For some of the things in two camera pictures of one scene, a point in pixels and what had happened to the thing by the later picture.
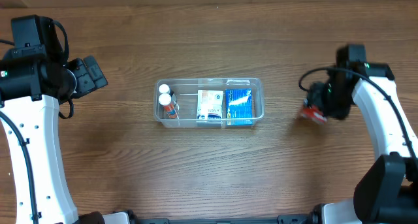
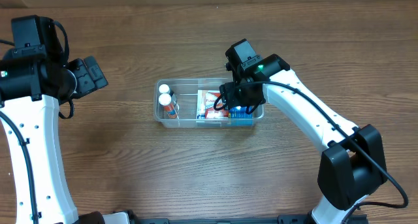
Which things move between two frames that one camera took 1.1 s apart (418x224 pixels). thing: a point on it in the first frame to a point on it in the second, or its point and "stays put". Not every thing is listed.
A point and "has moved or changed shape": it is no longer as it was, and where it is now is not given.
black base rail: x=311 y=218 stays put
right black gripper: x=319 y=103 to x=236 y=95
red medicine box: x=313 y=112 has moved or changed shape
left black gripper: x=86 y=78 stays put
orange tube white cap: x=164 y=100 stays put
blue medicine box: x=239 y=106 stays put
